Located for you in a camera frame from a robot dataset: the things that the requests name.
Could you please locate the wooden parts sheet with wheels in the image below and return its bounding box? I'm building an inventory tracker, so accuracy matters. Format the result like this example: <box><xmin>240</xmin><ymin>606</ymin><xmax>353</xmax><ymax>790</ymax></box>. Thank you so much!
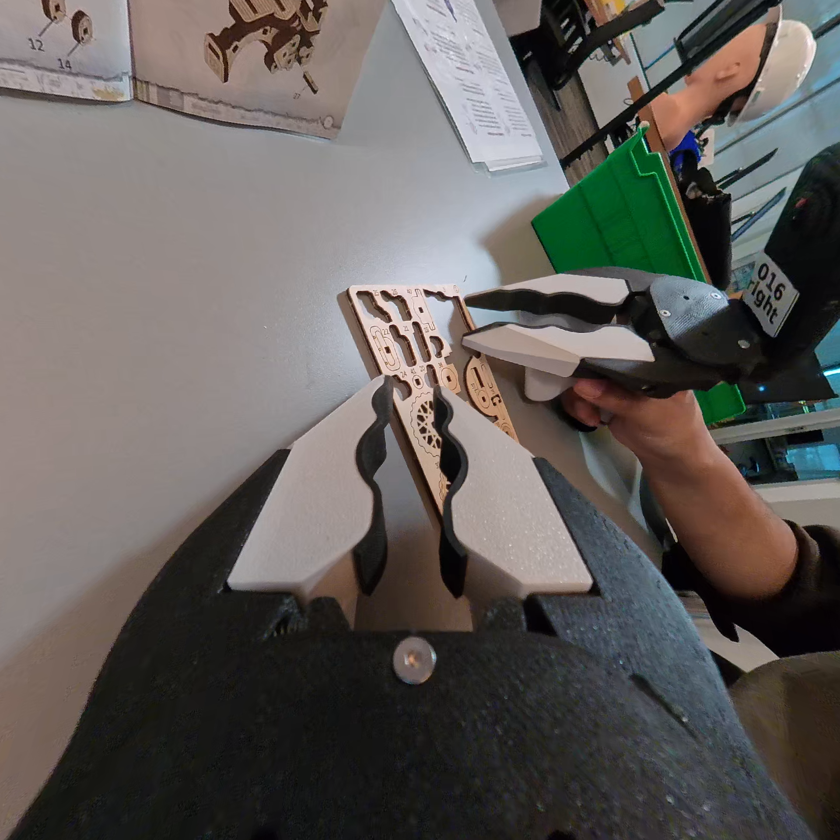
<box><xmin>346</xmin><ymin>283</ymin><xmax>521</xmax><ymax>521</ymax></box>

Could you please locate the blue parts bin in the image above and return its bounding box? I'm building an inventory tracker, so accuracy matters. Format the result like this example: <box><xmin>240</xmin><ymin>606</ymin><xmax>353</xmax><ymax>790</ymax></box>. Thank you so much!
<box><xmin>669</xmin><ymin>128</ymin><xmax>704</xmax><ymax>173</ymax></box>

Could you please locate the mannequin head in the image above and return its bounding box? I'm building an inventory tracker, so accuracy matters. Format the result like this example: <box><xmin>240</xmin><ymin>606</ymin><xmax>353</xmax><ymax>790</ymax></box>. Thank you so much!
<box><xmin>646</xmin><ymin>29</ymin><xmax>782</xmax><ymax>153</ymax></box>

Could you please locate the white hard hat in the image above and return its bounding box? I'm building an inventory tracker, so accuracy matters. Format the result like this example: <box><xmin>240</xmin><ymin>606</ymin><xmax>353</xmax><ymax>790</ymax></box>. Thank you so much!
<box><xmin>722</xmin><ymin>2</ymin><xmax>819</xmax><ymax>127</ymax></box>

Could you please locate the person's olive shirt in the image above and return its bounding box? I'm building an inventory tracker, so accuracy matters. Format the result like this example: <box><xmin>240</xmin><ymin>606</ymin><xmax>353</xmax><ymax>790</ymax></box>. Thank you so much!
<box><xmin>659</xmin><ymin>521</ymin><xmax>840</xmax><ymax>840</ymax></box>

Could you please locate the person's right hand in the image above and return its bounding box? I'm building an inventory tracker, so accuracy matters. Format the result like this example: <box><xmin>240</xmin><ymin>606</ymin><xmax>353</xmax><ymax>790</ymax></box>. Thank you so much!
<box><xmin>561</xmin><ymin>381</ymin><xmax>726</xmax><ymax>487</ymax></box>

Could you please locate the laminated paper sheet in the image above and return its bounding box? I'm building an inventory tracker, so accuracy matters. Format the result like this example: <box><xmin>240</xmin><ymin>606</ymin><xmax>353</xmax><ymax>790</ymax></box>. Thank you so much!
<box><xmin>392</xmin><ymin>0</ymin><xmax>547</xmax><ymax>175</ymax></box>

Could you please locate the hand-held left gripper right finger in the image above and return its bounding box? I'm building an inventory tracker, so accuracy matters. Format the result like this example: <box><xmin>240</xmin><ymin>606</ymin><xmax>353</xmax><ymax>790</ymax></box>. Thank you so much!
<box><xmin>432</xmin><ymin>387</ymin><xmax>596</xmax><ymax>616</ymax></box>

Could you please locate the grey desk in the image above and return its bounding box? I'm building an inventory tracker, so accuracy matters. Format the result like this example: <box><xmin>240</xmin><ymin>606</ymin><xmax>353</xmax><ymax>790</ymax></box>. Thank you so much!
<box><xmin>0</xmin><ymin>0</ymin><xmax>657</xmax><ymax>840</ymax></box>

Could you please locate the person's right forearm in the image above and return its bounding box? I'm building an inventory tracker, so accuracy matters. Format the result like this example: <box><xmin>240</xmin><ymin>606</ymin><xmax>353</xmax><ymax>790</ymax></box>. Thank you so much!
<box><xmin>637</xmin><ymin>446</ymin><xmax>798</xmax><ymax>618</ymax></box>

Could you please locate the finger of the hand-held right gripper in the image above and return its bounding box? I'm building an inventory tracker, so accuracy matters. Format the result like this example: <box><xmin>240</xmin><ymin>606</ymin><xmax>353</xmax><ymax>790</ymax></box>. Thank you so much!
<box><xmin>461</xmin><ymin>322</ymin><xmax>658</xmax><ymax>379</ymax></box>
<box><xmin>462</xmin><ymin>273</ymin><xmax>635</xmax><ymax>324</ymax></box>

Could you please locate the green plastic bin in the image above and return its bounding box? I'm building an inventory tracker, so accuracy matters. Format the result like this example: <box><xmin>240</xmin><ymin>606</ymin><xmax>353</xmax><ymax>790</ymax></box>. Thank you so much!
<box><xmin>532</xmin><ymin>125</ymin><xmax>747</xmax><ymax>425</ymax></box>

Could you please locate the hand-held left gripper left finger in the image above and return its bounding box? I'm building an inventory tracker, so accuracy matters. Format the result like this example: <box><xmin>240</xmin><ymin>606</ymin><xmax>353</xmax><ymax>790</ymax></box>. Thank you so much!
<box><xmin>226</xmin><ymin>377</ymin><xmax>395</xmax><ymax>616</ymax></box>

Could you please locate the assembly instruction booklet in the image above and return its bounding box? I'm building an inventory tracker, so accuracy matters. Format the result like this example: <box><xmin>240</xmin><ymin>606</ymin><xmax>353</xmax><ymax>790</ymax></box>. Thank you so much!
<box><xmin>0</xmin><ymin>0</ymin><xmax>343</xmax><ymax>140</ymax></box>

